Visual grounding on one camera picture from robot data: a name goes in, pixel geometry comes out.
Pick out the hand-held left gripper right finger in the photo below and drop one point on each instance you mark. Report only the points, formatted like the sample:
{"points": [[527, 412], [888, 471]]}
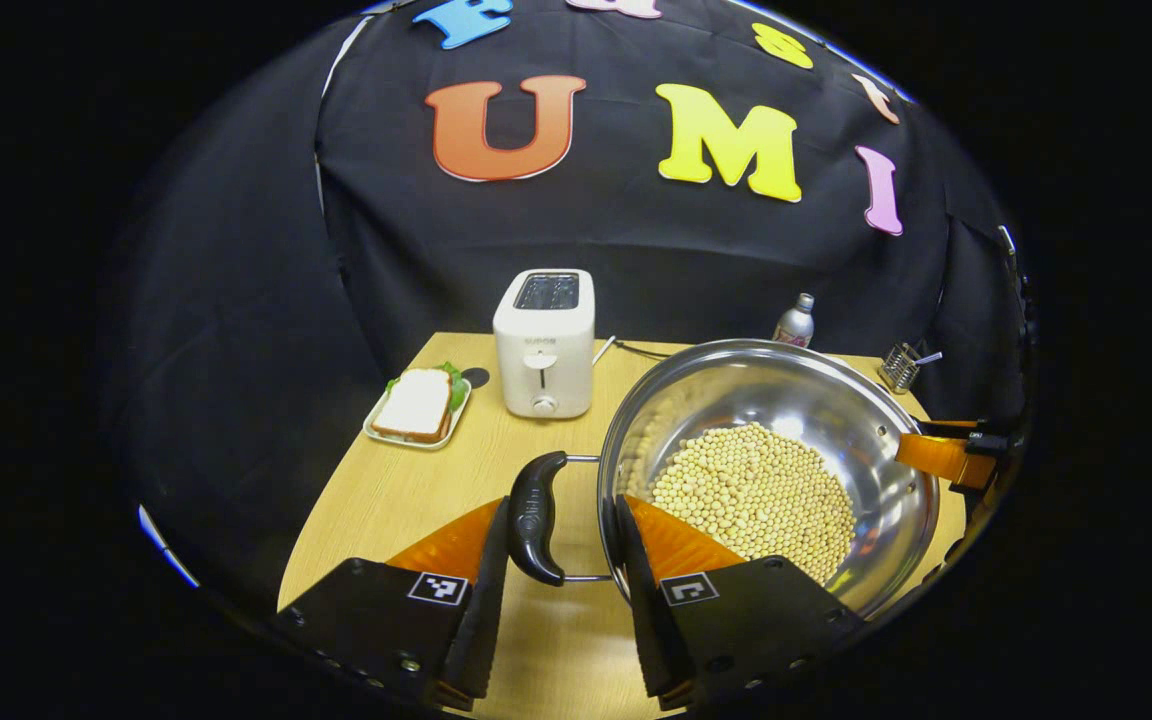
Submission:
{"points": [[648, 620]]}

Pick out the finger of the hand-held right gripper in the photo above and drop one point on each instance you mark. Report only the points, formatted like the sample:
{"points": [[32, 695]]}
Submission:
{"points": [[946, 458], [948, 426]]}

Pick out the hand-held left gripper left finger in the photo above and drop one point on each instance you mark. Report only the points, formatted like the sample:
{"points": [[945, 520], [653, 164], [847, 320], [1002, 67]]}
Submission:
{"points": [[484, 620]]}

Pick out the heap of yellow soybeans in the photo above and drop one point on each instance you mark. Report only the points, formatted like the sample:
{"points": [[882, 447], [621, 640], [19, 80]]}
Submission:
{"points": [[751, 495]]}

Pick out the stainless steel pot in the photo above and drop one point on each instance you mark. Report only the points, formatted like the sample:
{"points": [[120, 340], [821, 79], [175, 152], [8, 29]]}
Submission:
{"points": [[756, 385]]}

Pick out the metal mesh utensil holder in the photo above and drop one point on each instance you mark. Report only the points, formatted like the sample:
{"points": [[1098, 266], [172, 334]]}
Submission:
{"points": [[899, 368]]}

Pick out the silver patterned drink bottle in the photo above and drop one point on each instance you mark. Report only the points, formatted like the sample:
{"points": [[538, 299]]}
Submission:
{"points": [[794, 325]]}

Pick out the sandwich with lettuce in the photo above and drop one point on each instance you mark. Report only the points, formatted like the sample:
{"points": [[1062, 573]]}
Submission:
{"points": [[416, 402]]}

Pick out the white toaster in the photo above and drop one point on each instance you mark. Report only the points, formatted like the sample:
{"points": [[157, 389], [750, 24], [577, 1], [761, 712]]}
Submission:
{"points": [[543, 345]]}

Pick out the black backdrop cloth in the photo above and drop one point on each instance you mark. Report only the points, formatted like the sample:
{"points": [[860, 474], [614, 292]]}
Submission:
{"points": [[236, 300]]}

